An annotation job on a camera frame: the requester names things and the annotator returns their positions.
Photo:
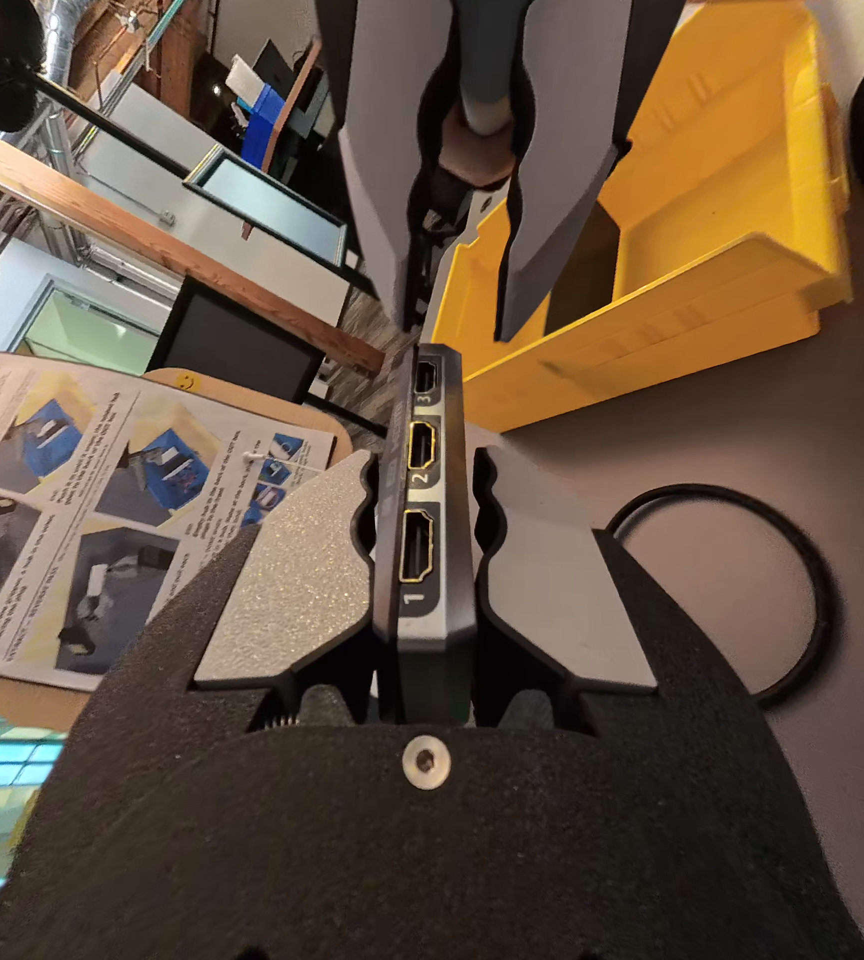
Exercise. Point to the instruction sheet on wooden board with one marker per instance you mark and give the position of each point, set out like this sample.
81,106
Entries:
87,510

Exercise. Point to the wooden beam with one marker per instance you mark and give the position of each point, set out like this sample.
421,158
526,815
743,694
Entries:
132,210

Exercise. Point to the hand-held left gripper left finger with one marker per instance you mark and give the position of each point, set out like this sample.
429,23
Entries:
289,600

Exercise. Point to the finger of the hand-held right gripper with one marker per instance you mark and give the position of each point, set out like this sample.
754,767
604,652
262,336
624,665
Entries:
560,165
387,165

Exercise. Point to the yellow plastic bin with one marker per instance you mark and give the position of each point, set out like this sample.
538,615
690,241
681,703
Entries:
702,225

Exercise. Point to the blue storage bin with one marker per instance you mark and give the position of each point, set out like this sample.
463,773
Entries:
270,113

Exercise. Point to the silver grey usb adapter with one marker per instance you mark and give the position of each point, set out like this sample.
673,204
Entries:
435,525

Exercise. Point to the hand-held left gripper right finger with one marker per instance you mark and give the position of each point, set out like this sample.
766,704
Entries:
567,600

